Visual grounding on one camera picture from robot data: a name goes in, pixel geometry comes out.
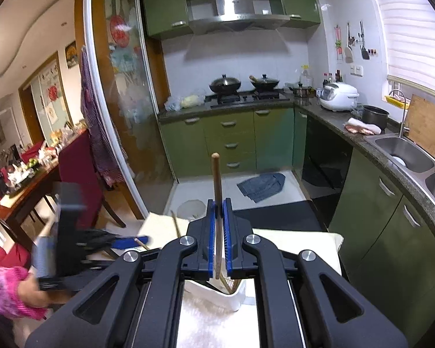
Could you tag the cluttered wooden dining table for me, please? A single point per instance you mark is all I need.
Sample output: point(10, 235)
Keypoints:
point(25, 185)

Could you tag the pile of wooden chopsticks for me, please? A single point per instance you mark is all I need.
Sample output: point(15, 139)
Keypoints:
point(227, 285)

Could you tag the plastic bag with vegetables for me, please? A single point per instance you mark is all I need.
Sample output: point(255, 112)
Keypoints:
point(186, 102)

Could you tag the glass sliding door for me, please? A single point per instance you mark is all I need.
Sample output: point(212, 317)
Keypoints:
point(130, 98)

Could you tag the decorated room door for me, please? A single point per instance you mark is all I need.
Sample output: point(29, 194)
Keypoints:
point(50, 98)

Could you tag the black gas stove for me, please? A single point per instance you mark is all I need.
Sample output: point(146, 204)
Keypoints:
point(246, 98)

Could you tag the white perforated utensil holder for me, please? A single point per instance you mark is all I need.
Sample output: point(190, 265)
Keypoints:
point(235, 299)

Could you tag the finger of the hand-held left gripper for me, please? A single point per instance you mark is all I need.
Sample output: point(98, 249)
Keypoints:
point(125, 248)
point(128, 240)

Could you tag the blue cloth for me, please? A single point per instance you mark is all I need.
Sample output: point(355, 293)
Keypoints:
point(263, 186)

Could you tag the framed wall picture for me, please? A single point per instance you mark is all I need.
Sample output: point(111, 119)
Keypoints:
point(70, 54)

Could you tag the green drawer cabinet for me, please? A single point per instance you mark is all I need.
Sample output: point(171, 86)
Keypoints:
point(232, 141)

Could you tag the plaid hanging cloth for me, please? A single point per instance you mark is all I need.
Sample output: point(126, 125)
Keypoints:
point(98, 123)

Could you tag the person's left hand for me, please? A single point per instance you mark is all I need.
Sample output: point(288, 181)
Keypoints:
point(34, 292)

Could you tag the green upper cabinets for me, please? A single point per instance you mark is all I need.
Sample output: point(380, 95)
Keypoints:
point(165, 7)

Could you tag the green door cabinet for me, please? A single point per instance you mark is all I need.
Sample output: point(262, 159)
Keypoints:
point(391, 243)

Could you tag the person's dark clothing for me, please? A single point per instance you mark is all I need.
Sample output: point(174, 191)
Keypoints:
point(0, 330)

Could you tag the small steel pot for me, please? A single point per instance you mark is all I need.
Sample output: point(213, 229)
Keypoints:
point(302, 91)

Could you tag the black hanging spatula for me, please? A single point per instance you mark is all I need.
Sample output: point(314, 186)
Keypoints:
point(364, 52)

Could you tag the cream table cover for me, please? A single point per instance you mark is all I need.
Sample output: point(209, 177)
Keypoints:
point(301, 246)

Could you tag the chrome faucet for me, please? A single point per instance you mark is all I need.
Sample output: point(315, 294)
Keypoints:
point(404, 116)

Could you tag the pink cloth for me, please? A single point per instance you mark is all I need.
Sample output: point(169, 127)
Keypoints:
point(362, 127)

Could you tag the dark stone kitchen counter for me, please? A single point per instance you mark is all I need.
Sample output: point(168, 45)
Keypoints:
point(333, 118)

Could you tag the white hanging spatula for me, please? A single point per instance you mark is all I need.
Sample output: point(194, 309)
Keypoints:
point(349, 52)

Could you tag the white window blind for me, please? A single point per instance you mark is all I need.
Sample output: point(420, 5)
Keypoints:
point(413, 25)

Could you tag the white wall outlet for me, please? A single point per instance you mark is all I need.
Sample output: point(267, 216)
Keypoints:
point(356, 70)

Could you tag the black inner pot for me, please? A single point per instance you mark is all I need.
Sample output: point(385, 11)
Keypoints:
point(376, 116)

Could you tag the yellow drain basket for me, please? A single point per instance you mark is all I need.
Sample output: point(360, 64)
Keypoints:
point(397, 102)

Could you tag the clear oil bottle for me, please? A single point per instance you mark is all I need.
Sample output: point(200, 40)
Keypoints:
point(306, 78)

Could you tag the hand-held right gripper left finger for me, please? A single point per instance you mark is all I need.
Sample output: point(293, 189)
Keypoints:
point(212, 239)

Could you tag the grey round floor object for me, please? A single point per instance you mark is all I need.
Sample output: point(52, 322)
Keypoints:
point(191, 210)

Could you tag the black wok with lid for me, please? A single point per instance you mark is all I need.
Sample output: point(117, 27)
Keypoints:
point(224, 84)
point(265, 82)

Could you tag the white rice cooker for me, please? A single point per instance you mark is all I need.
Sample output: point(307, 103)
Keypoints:
point(339, 96)

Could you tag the black built-in appliance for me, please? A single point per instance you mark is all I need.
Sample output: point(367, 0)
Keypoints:
point(324, 159)

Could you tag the steel range hood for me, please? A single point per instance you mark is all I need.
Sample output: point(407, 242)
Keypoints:
point(235, 11)

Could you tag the white patterned tablecloth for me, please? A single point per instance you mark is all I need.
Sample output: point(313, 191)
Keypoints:
point(217, 326)

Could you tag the black floor mat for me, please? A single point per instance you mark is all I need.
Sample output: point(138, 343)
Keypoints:
point(286, 215)

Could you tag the wooden cutting board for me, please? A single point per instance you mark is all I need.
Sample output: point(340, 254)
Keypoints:
point(427, 127)

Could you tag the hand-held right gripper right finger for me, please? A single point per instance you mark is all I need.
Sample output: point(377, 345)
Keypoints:
point(227, 239)

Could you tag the dark sauce bottles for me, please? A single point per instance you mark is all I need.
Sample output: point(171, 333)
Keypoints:
point(333, 78)

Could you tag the person's left forearm pink sleeve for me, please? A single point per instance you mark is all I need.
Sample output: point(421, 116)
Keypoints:
point(3, 290)

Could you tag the red dining chair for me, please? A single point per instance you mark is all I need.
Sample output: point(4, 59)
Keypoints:
point(79, 174)
point(11, 255)

